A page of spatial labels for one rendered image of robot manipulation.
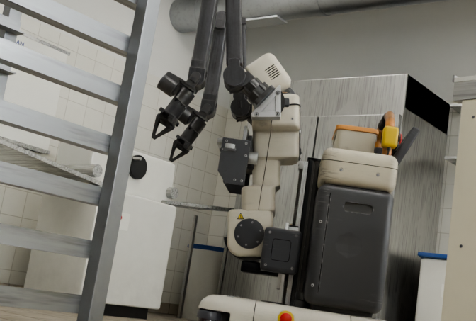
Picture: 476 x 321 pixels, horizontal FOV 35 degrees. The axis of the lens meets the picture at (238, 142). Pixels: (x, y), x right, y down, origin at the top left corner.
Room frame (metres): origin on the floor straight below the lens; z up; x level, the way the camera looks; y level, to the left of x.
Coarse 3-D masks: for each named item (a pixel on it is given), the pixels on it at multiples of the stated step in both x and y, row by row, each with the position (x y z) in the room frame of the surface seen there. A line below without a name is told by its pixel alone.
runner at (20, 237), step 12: (0, 228) 1.14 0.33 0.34; (12, 228) 1.15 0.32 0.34; (24, 228) 1.17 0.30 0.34; (0, 240) 1.14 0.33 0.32; (12, 240) 1.16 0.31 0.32; (24, 240) 1.17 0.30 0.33; (36, 240) 1.19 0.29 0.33; (48, 240) 1.21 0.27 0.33; (60, 240) 1.22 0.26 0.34; (72, 240) 1.24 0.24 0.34; (84, 240) 1.26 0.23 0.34; (60, 252) 1.23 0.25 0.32; (72, 252) 1.24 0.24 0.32; (84, 252) 1.26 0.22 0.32
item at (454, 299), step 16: (464, 112) 1.76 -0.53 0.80; (464, 128) 1.76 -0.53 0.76; (464, 144) 1.76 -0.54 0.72; (464, 160) 1.75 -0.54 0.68; (464, 176) 1.75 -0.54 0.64; (464, 192) 1.75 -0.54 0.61; (464, 208) 1.74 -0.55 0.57; (464, 224) 1.74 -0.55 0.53; (448, 240) 1.77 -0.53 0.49; (464, 240) 1.74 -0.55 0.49; (448, 256) 1.77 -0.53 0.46; (464, 256) 1.73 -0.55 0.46; (448, 272) 1.76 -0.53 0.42; (464, 272) 1.73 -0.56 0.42; (448, 288) 1.76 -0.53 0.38; (464, 288) 1.73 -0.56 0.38; (448, 304) 1.76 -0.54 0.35; (464, 304) 1.73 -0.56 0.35; (448, 320) 1.75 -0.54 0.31; (464, 320) 1.72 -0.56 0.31
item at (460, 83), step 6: (456, 78) 1.80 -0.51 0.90; (462, 78) 1.78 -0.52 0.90; (468, 78) 1.77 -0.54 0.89; (474, 78) 1.76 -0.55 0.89; (456, 84) 1.80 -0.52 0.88; (462, 84) 1.78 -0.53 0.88; (468, 84) 1.77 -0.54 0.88; (474, 84) 1.76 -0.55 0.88; (456, 90) 1.79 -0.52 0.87; (462, 90) 1.78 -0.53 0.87; (468, 90) 1.77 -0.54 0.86; (474, 90) 1.76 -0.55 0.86; (456, 96) 1.79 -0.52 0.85; (462, 96) 1.78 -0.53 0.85; (468, 96) 1.77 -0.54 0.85; (474, 96) 1.76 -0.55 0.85; (456, 102) 1.81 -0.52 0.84
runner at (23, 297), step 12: (0, 288) 1.16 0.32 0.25; (12, 288) 1.17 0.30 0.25; (24, 288) 1.19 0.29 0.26; (0, 300) 1.16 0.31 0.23; (12, 300) 1.17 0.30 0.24; (24, 300) 1.19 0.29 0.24; (36, 300) 1.21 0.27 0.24; (48, 300) 1.22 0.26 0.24; (60, 300) 1.24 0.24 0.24; (72, 300) 1.26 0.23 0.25; (72, 312) 1.26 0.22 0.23
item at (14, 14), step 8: (8, 8) 1.55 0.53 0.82; (8, 16) 1.55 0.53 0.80; (16, 16) 1.56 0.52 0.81; (0, 32) 1.56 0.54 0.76; (8, 32) 1.56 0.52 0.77; (8, 40) 1.56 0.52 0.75; (0, 72) 1.56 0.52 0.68; (0, 80) 1.56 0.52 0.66; (0, 88) 1.56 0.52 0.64; (0, 96) 1.57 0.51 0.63
